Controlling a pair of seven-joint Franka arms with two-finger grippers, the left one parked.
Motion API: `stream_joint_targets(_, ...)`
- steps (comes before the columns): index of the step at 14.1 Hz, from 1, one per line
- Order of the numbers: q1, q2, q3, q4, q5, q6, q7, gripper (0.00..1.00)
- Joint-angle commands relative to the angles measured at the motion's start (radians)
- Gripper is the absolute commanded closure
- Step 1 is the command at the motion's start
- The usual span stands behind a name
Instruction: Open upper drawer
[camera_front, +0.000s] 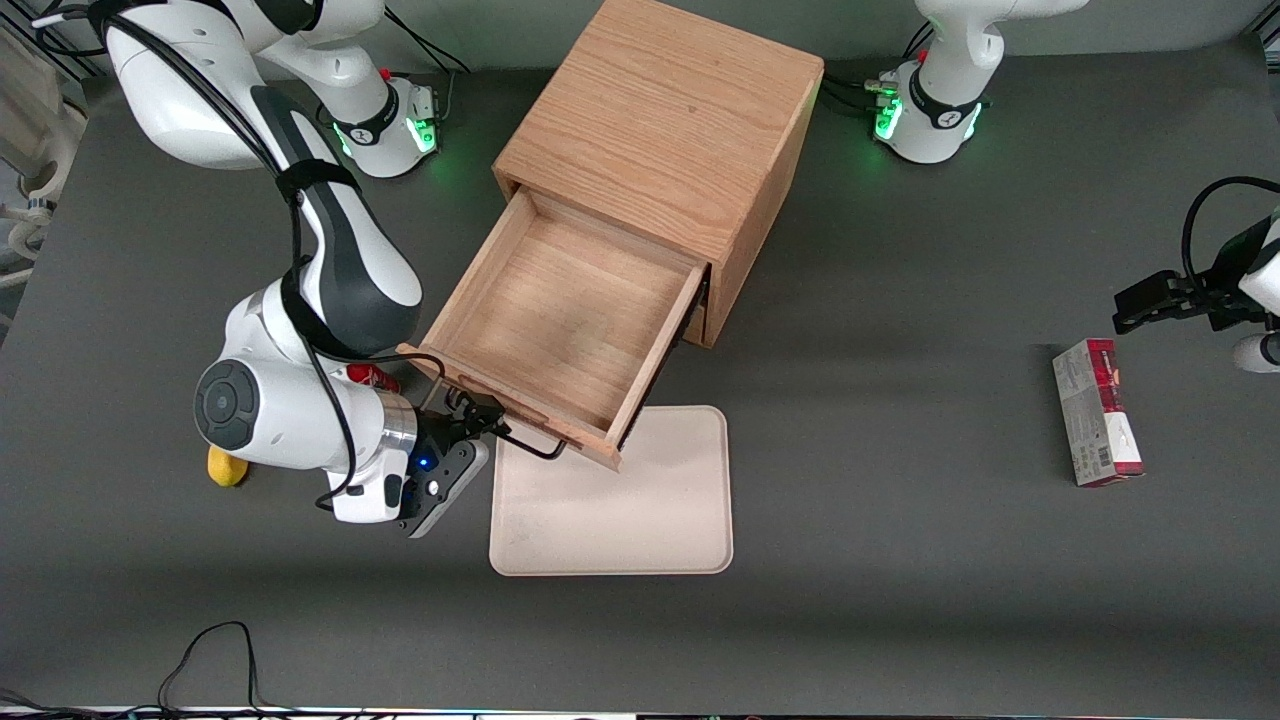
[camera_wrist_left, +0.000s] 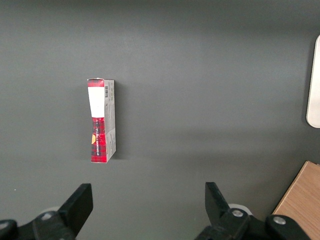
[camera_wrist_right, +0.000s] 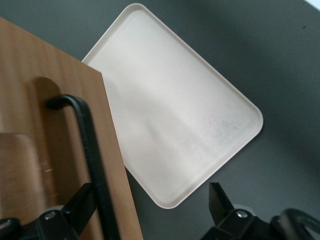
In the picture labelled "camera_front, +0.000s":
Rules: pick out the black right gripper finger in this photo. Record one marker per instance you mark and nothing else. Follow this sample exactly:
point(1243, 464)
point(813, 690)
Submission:
point(485, 428)
point(475, 404)

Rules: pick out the red cola bottle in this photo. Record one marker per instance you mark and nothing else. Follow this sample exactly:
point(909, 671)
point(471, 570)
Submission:
point(372, 377)

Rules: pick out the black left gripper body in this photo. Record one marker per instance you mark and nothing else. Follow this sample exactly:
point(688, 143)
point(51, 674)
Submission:
point(1212, 290)

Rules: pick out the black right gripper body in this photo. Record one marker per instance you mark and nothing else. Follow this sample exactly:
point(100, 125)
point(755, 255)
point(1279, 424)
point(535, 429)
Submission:
point(436, 432)

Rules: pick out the beige plastic tray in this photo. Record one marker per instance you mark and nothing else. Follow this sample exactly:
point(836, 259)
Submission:
point(610, 510)

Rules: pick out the wooden drawer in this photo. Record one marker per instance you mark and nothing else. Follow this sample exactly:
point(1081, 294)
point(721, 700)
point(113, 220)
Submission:
point(560, 320)
point(698, 326)

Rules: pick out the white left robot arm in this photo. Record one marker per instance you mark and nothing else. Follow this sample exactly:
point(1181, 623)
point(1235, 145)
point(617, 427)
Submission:
point(940, 120)

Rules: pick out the yellow lemon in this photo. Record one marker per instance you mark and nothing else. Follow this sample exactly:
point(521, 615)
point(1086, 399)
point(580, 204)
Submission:
point(225, 473)

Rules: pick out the wooden drawer cabinet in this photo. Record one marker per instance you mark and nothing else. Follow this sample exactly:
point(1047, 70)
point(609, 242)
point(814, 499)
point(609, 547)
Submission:
point(660, 110)

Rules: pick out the white background equipment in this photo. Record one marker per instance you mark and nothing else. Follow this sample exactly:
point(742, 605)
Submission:
point(40, 150)

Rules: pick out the red and white carton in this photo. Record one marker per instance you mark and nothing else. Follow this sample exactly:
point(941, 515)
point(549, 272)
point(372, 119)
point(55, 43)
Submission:
point(1095, 420)

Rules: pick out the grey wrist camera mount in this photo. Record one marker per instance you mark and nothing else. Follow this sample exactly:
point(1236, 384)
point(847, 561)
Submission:
point(450, 490)

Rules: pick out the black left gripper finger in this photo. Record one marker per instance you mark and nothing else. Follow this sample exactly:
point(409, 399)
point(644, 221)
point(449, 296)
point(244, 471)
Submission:
point(1150, 290)
point(1150, 314)

